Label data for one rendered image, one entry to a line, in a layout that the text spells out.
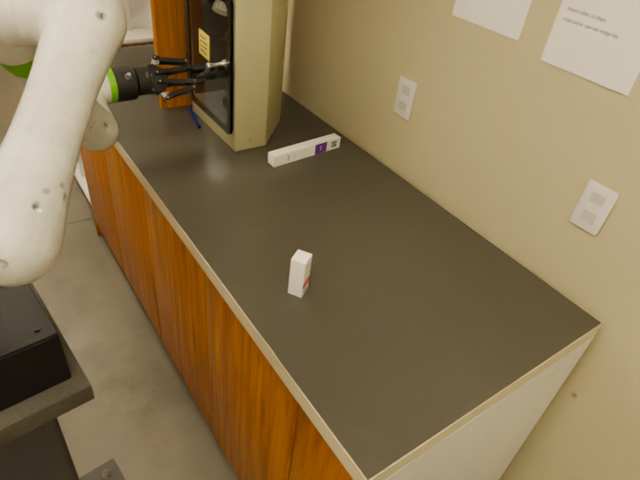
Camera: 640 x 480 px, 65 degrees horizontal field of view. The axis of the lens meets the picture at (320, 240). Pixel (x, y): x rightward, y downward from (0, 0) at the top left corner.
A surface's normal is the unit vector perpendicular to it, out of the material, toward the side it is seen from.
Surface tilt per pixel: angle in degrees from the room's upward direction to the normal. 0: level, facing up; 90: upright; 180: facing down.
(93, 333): 0
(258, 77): 90
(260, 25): 90
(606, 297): 90
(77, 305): 0
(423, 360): 0
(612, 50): 90
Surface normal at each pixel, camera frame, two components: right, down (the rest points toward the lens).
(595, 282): -0.82, 0.28
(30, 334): 0.07, -0.82
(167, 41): 0.57, 0.56
